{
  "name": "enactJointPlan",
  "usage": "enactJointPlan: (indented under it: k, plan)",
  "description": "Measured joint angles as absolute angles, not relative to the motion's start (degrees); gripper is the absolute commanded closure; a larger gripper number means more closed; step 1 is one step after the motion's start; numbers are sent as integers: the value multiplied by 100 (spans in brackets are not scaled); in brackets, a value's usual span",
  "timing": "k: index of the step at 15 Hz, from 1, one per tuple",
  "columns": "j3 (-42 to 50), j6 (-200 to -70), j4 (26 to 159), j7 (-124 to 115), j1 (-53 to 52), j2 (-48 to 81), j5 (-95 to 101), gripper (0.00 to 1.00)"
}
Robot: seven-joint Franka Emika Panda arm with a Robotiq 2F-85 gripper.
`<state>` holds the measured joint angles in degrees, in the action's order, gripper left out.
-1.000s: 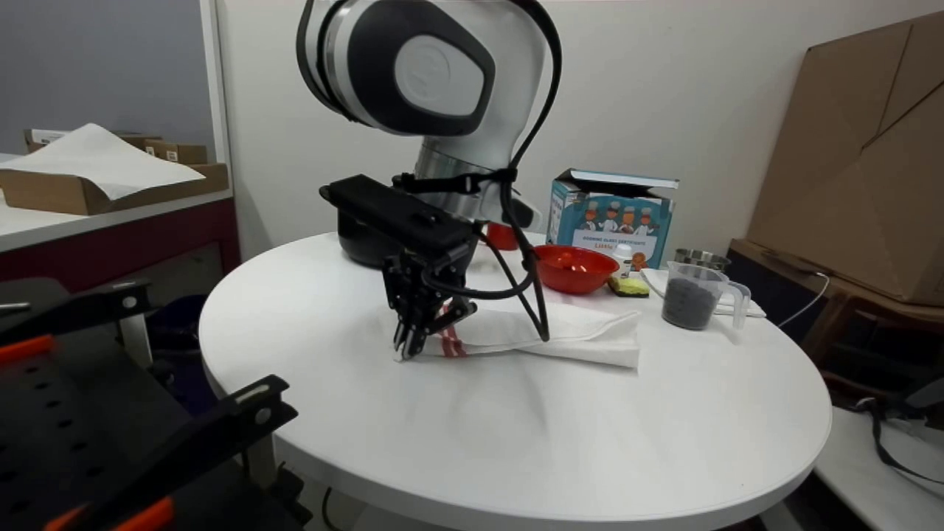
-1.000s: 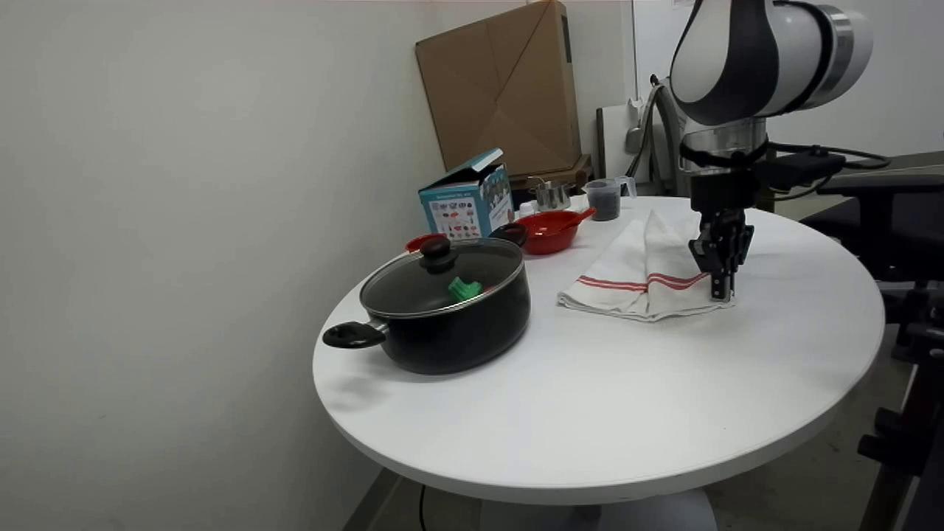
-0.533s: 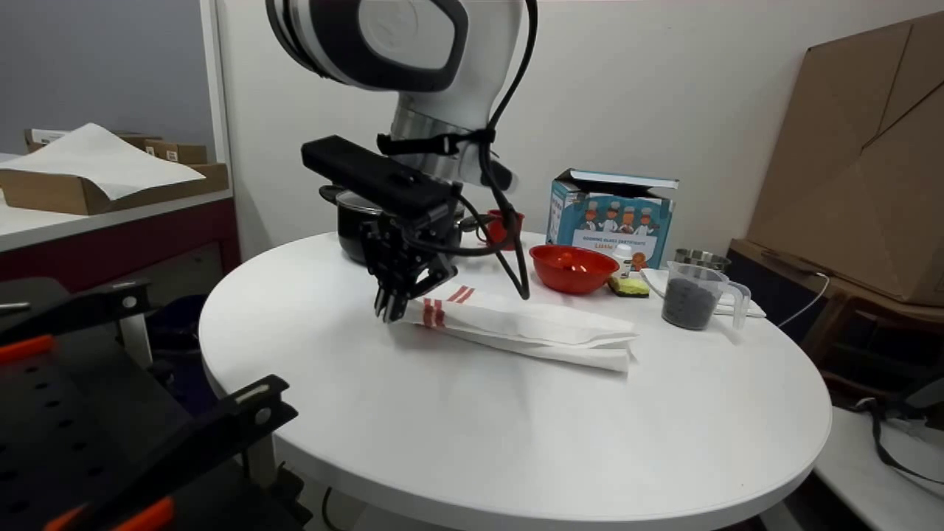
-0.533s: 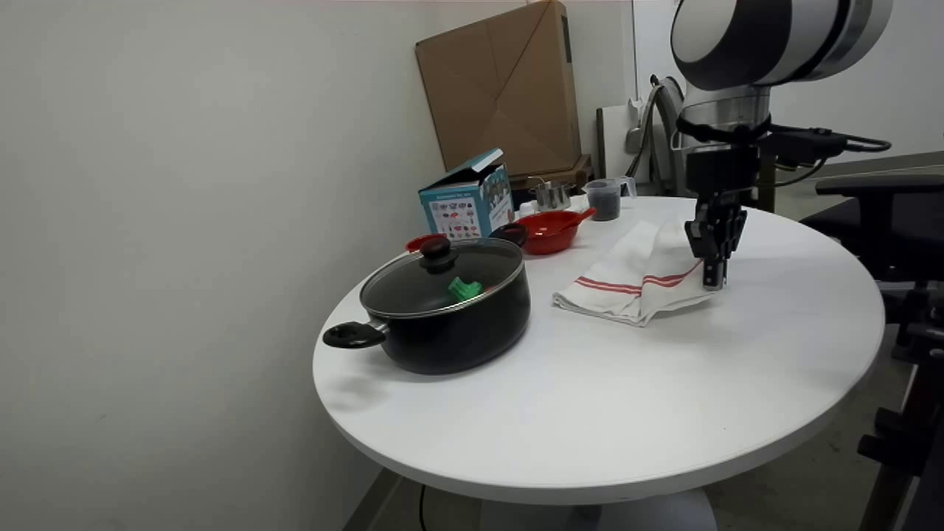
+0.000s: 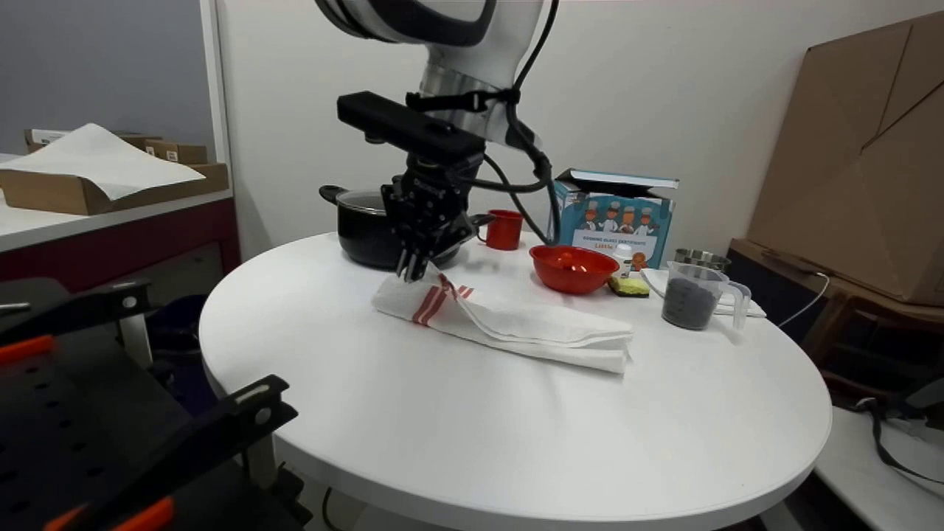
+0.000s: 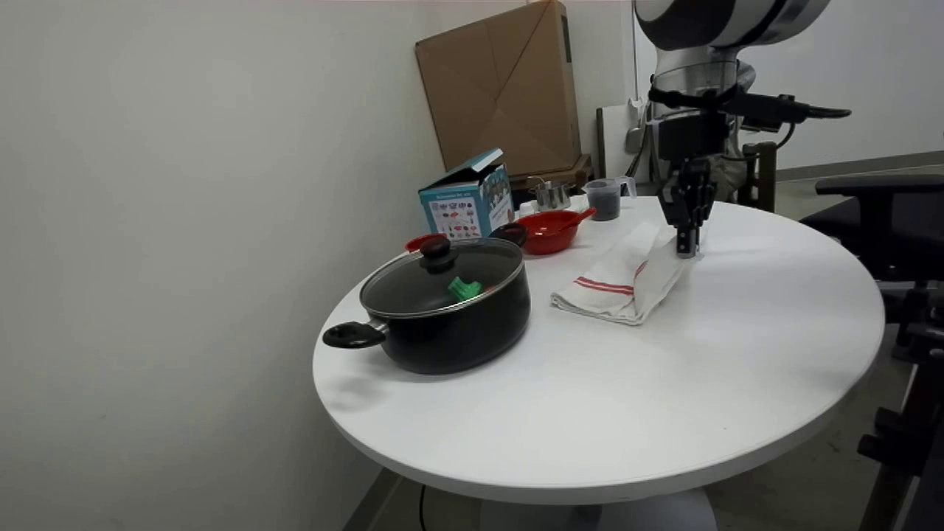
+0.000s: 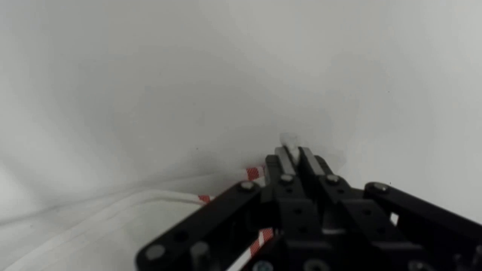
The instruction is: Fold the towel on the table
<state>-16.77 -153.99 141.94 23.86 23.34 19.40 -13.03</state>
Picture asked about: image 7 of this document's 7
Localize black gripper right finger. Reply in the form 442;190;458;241
299;145;482;271

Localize white towel with red stripes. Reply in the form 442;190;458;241
0;165;278;271

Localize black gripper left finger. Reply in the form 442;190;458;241
135;145;324;271

